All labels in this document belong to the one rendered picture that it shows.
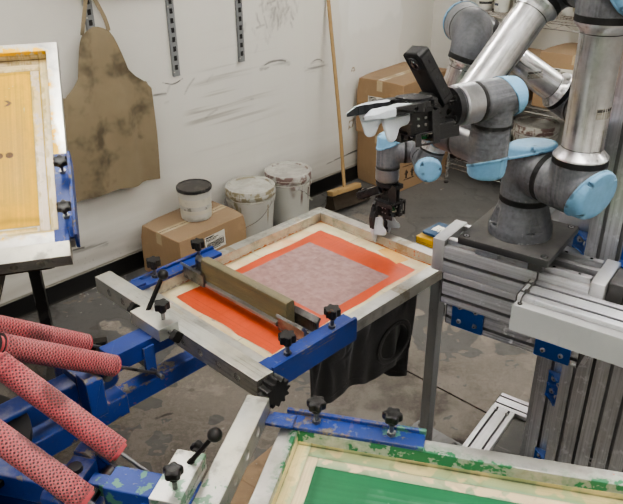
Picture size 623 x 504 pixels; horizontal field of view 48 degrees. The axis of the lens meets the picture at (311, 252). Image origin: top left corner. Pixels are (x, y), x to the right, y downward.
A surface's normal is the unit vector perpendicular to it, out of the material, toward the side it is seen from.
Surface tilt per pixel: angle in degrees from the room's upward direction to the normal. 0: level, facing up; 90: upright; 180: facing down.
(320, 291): 0
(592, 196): 98
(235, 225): 88
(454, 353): 0
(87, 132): 87
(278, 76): 90
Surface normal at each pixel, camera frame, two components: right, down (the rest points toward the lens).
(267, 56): 0.72, 0.32
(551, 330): -0.58, 0.38
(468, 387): -0.01, -0.88
